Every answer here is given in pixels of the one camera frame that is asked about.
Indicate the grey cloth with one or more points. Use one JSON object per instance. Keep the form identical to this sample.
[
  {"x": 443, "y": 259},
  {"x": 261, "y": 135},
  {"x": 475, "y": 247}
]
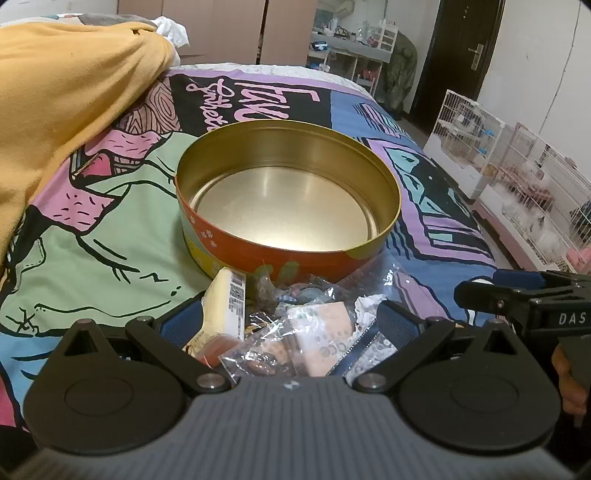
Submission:
[{"x": 115, "y": 18}]

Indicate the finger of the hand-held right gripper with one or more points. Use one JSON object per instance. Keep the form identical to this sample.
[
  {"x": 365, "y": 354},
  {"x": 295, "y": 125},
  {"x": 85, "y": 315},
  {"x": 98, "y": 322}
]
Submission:
[
  {"x": 485, "y": 295},
  {"x": 515, "y": 279}
]

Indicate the round orange metal tin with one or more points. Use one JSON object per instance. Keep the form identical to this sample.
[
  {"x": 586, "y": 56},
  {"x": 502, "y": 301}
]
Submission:
[{"x": 286, "y": 198}]

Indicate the white air conditioner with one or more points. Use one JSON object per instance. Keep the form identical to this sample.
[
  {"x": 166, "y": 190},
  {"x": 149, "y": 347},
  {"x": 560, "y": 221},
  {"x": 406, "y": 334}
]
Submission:
[{"x": 344, "y": 5}]

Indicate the pale yellow packet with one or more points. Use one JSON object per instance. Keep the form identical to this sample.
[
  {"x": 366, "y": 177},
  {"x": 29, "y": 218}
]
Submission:
[{"x": 221, "y": 300}]

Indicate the cluttered grey desk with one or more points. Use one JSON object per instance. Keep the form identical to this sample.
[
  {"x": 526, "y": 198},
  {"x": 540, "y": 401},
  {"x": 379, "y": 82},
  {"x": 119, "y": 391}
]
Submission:
[{"x": 341, "y": 48}]

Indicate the white drawer organizer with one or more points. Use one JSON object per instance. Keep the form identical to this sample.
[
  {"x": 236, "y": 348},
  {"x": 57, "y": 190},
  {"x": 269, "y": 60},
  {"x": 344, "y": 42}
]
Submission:
[{"x": 383, "y": 37}]

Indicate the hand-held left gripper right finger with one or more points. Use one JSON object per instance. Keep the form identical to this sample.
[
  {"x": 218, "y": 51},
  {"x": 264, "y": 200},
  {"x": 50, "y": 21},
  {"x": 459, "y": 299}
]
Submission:
[{"x": 397, "y": 321}]

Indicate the pink and white pet pen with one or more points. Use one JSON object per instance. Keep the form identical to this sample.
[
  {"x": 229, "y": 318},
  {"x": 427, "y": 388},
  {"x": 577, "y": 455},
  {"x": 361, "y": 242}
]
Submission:
[{"x": 535, "y": 184}]

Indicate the person's right hand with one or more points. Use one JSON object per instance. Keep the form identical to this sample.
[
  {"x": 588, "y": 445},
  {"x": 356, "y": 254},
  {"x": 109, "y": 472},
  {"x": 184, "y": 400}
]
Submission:
[{"x": 564, "y": 387}]

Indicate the green jacket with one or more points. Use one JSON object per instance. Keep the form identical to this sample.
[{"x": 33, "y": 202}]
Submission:
[{"x": 401, "y": 69}]

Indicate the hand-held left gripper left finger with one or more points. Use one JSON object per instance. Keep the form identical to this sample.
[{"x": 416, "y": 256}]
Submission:
[{"x": 178, "y": 321}]

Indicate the dark door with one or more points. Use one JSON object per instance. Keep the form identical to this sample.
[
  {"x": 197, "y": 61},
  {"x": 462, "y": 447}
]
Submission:
[{"x": 457, "y": 55}]

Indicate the small tissue pack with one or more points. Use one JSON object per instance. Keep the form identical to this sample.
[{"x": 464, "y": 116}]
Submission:
[{"x": 323, "y": 337}]

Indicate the checkered beige packet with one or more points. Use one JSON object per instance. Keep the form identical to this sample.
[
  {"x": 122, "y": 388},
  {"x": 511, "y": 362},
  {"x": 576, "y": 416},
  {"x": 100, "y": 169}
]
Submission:
[{"x": 270, "y": 357}]

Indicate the yellow fleece blanket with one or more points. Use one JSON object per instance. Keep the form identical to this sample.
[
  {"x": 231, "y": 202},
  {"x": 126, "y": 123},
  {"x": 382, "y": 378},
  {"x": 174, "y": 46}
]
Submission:
[{"x": 69, "y": 92}]

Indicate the clear bag of hair accessories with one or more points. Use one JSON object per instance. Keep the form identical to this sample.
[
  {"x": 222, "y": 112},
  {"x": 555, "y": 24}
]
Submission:
[{"x": 286, "y": 288}]

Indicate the white cloth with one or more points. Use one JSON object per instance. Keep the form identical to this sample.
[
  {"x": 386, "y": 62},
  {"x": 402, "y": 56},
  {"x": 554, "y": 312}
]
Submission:
[{"x": 173, "y": 32}]

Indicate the beige wardrobe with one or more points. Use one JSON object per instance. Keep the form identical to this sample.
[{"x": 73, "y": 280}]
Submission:
[{"x": 221, "y": 27}]

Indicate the small orange packet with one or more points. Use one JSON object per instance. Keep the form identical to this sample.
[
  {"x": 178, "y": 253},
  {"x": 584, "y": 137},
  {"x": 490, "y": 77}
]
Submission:
[{"x": 219, "y": 348}]

